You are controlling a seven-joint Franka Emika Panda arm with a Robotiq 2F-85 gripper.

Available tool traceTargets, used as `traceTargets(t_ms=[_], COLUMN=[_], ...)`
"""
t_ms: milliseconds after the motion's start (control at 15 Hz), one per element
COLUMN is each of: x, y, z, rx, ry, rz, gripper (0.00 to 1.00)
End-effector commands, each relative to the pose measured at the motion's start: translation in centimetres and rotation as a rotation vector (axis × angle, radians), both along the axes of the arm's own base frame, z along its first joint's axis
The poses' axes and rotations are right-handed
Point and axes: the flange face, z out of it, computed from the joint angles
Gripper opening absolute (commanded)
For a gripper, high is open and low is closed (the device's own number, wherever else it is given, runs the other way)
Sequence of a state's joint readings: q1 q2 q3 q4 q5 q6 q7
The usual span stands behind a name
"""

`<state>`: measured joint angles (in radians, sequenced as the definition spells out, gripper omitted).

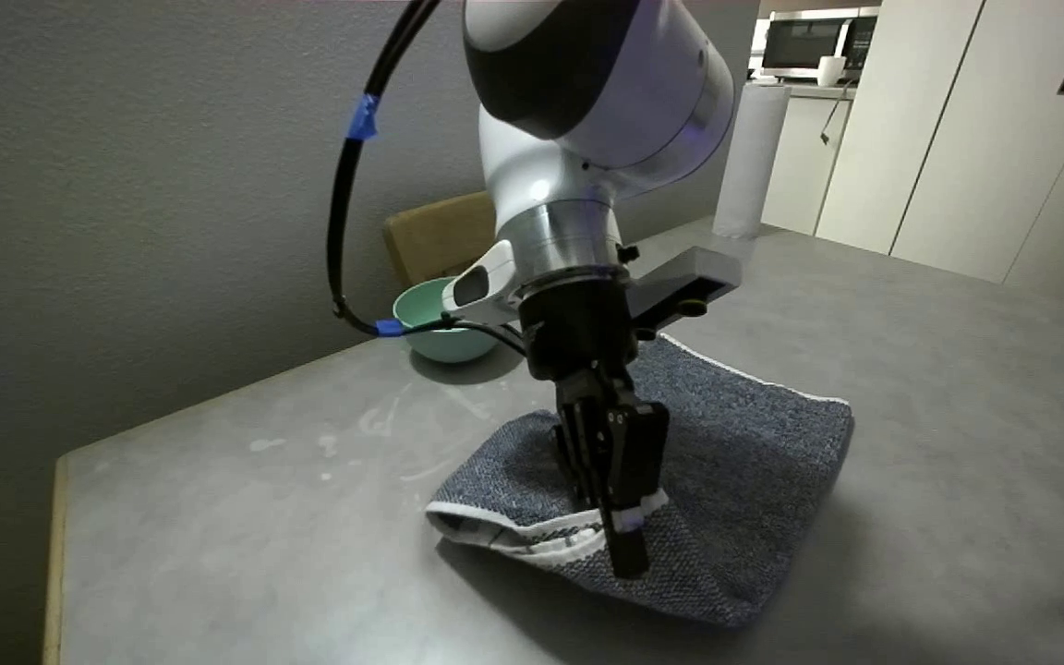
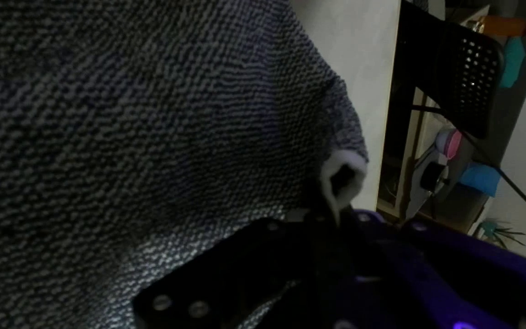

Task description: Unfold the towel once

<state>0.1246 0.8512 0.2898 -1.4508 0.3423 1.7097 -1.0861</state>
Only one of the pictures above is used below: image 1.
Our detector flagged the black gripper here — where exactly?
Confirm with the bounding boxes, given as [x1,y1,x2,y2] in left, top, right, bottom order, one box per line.
[514,257,677,584]

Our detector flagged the grey striped towel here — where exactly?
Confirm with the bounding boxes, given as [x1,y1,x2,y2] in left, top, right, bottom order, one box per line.
[420,334,856,630]

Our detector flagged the teal green ceramic bowl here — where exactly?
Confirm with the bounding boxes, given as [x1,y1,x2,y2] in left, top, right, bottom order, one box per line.
[386,275,501,369]

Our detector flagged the wooden chair backrest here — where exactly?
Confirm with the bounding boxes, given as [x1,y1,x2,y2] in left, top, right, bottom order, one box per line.
[381,187,501,294]

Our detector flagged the white low cabinet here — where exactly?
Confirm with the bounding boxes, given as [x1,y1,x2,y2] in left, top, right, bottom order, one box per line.
[756,73,867,240]

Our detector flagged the white microwave oven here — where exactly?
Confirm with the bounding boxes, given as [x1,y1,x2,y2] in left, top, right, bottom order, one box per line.
[752,7,881,79]

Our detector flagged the white tall cupboard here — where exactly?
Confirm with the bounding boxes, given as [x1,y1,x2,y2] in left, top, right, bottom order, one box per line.
[816,0,1064,314]

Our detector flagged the thin black camera cable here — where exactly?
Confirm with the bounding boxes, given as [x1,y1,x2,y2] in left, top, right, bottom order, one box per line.
[397,309,532,361]

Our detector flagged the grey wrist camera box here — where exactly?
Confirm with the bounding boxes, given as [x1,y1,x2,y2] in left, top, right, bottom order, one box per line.
[624,240,747,342]

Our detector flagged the thick black cable blue tape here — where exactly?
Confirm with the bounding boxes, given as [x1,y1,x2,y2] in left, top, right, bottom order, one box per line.
[320,0,446,341]

